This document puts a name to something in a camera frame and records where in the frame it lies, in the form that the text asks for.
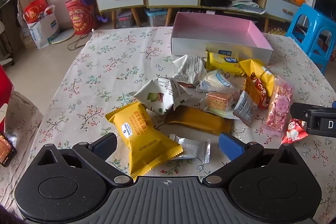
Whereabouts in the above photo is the pink snack packet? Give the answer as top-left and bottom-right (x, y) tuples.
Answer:
(265, 74), (294, 131)

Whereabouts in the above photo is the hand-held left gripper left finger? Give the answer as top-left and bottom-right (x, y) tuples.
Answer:
(37, 133), (134, 186)

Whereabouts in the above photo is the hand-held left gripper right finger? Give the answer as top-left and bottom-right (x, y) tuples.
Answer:
(205, 133), (300, 186)

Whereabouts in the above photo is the red lantern bag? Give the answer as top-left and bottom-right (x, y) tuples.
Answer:
(65, 0), (99, 35)

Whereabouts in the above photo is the blue plastic stool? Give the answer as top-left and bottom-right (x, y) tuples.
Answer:
(286, 3), (336, 68)

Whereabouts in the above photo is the red chair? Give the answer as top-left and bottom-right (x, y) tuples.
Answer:
(0, 65), (14, 109)

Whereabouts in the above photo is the orange red snack packet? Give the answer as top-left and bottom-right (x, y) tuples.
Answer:
(245, 73), (271, 110)

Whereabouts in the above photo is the clear plastic storage box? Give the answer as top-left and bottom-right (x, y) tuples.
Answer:
(117, 11), (134, 29)

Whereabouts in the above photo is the white text-printed snack packet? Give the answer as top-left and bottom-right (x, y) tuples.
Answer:
(172, 54), (208, 86)

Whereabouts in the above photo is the white green nut packet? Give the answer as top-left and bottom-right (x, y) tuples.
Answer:
(133, 77), (193, 118)

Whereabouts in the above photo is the pink cardboard box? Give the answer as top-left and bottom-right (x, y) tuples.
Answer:
(171, 12), (274, 63)

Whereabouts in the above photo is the red gift bag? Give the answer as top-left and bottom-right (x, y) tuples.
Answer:
(23, 0), (49, 23)

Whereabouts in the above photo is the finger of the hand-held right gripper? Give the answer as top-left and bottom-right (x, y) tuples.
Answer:
(291, 102), (317, 120)

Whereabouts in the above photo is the small red snack packet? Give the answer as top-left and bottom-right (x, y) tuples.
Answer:
(281, 117), (307, 145)

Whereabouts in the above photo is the orange wafer packet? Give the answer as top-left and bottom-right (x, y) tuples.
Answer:
(199, 91), (237, 119)

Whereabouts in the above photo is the floral tablecloth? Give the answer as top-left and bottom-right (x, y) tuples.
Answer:
(0, 28), (336, 224)

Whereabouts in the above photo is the small silver snack packet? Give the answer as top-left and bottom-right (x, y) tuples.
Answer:
(169, 134), (211, 163)

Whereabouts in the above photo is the low wooden cabinet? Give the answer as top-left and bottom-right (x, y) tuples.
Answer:
(201, 0), (302, 33)

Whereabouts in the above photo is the white shopping bag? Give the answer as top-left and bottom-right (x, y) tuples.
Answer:
(26, 5), (59, 49)

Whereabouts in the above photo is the white blue snack packet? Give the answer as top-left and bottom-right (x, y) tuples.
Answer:
(196, 69), (235, 94)

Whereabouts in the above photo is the blue-lid plastic storage box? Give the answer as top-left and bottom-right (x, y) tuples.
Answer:
(145, 9), (168, 27)

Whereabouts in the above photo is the grey white snack packet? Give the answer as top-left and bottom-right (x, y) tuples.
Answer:
(233, 91), (259, 126)

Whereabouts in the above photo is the black phone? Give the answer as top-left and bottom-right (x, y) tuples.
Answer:
(0, 131), (17, 167)

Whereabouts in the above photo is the yellow blue-label snack packet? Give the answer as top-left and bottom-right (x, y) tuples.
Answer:
(205, 51), (246, 77)

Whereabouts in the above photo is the dark yellow snack packet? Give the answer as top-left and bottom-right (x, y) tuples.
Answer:
(163, 106), (235, 135)

